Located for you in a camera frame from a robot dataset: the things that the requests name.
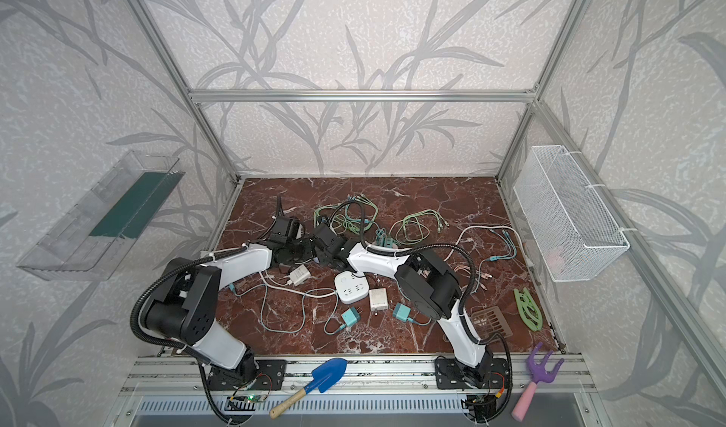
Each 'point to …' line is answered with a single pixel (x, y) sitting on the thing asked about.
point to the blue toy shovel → (324, 376)
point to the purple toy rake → (539, 372)
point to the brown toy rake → (490, 321)
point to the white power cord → (485, 226)
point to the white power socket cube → (351, 288)
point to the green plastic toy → (530, 312)
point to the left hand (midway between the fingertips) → (315, 240)
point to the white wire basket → (574, 238)
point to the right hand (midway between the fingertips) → (327, 238)
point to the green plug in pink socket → (382, 239)
